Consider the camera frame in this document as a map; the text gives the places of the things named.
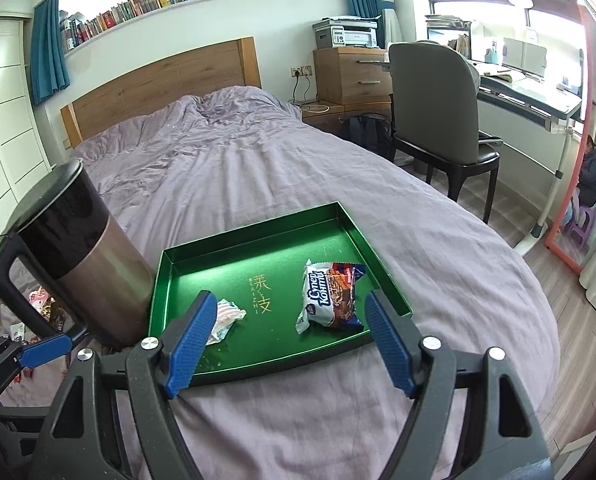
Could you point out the white cylinder appliance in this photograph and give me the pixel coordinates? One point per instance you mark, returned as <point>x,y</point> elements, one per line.
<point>406,15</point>

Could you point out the white cookie packet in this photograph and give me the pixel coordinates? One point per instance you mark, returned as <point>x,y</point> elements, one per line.
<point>323,295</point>

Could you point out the black backpack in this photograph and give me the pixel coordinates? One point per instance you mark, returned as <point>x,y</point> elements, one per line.
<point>368,135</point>

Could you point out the wooden drawer cabinet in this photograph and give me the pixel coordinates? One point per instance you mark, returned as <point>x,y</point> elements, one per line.
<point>348,75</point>

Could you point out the green tray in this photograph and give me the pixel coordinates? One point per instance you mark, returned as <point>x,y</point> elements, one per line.
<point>258,270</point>

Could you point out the grey chair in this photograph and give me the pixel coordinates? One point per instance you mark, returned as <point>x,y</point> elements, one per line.
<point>428,100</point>

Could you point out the white desk lamp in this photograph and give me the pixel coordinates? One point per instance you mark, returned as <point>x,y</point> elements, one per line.
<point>520,1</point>

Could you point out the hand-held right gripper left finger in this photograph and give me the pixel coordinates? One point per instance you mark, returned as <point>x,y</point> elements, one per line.
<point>192,345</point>

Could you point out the pink framed mirror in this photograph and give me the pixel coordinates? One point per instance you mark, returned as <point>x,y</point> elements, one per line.
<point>587,70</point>

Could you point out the bed with purple sheet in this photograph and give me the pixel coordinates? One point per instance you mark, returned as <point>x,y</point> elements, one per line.
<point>278,170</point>

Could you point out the pink cartoon packet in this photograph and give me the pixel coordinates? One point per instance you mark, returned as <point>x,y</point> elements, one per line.
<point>38,300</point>

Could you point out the wooden nightstand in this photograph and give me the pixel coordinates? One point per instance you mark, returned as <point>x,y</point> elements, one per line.
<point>323,119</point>

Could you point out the small striped candy wrapper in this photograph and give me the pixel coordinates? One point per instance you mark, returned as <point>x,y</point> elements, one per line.
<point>227,315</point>

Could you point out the brown snack packet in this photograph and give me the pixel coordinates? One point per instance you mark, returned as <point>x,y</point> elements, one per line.
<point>56,316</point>

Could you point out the black and steel kettle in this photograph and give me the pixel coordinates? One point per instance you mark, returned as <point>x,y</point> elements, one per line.
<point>97,260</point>

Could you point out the wooden headboard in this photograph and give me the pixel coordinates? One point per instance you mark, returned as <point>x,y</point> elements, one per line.
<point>152,85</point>

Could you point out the white printer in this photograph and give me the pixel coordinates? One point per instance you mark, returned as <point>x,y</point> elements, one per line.
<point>348,35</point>

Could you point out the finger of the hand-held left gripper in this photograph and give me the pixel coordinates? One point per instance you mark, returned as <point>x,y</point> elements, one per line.
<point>42,351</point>

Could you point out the wall socket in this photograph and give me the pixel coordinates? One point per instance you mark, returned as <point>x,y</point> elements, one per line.
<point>301,71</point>

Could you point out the white wardrobe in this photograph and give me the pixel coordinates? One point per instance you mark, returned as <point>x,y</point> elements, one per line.
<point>7,110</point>

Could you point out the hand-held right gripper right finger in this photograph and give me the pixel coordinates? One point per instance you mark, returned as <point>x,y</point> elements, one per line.
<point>388,347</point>

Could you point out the grey desk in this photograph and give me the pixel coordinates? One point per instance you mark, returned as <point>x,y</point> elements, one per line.
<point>528,96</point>

